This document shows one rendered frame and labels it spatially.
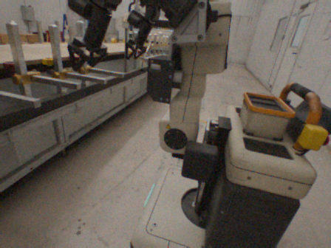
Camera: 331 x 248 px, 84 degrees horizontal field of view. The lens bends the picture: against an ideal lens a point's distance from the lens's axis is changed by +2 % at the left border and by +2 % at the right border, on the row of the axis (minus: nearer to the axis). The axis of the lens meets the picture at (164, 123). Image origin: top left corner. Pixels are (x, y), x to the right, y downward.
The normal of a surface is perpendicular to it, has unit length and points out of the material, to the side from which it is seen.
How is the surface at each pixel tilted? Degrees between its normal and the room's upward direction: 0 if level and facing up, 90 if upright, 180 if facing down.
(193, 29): 90
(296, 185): 90
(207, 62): 90
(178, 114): 90
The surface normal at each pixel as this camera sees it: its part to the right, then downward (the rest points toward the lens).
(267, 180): -0.26, 0.39
